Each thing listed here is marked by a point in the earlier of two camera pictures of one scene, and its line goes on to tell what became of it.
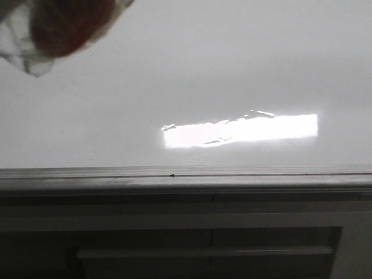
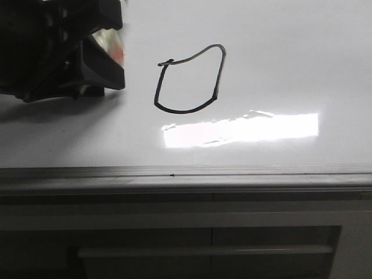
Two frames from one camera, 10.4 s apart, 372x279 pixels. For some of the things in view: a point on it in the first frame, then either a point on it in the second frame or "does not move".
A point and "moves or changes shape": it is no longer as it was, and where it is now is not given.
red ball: x=34 y=33 moves or changes shape
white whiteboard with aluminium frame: x=198 y=94 does not move
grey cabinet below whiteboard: x=186 y=235 does not move
